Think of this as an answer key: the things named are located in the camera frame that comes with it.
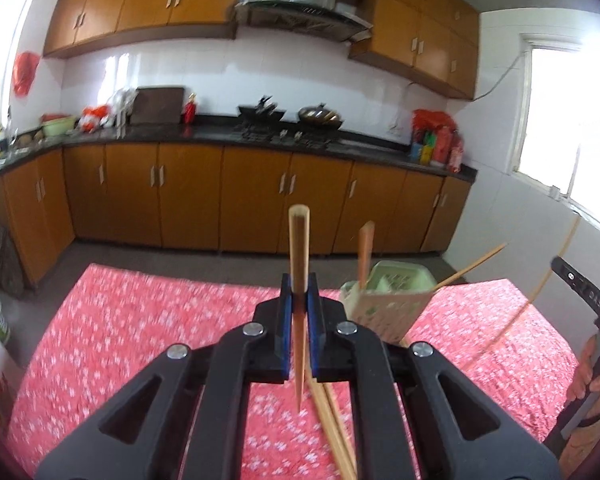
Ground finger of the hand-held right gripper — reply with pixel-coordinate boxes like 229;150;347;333
550;256;600;319

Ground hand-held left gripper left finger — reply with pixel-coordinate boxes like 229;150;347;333
35;272;297;480

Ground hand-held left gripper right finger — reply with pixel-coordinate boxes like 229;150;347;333
305;272;563;480

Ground wooden chopstick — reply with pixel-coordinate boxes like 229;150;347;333
460;215;582;372
307;380;351;480
358;220;376;292
432;242;509;292
322;384;357;480
288;204;311;412

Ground perforated plastic chopstick holder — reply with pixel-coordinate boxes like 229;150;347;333
339;260;437;347

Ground person's right hand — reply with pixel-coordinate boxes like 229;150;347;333
566;334;600;403

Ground red floral tablecloth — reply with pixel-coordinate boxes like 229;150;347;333
7;262;581;480

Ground large bright window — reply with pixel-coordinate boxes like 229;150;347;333
512;34;600;241

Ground wooden base cabinets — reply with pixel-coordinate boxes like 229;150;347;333
0;142;473;286

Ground black kitchen countertop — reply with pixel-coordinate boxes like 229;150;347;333
0;112;478;181

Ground black gas stove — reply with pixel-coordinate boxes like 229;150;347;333
235;120;331;149

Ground red bag of packets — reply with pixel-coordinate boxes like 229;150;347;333
410;108;466;174

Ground dark wok with lid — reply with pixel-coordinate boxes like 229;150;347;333
297;102;345;130

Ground black cooking pot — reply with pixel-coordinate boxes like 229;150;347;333
237;95;286;122

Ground brown cutting board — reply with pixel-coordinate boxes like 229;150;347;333
130;86;187;126

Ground red and white bag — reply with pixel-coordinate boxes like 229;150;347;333
77;105;116;132

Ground green plastic basin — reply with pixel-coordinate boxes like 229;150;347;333
41;115;77;137

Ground steel range hood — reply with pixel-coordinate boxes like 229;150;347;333
235;0;376;44

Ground red hanging plastic bag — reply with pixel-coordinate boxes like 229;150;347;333
12;51;41;99

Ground small kitchen window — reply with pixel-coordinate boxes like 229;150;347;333
0;0;38;126

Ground dark wire rack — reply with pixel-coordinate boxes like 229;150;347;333
0;214;27;298

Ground wooden wall cabinet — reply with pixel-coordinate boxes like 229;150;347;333
42;0;252;59
349;0;481;101

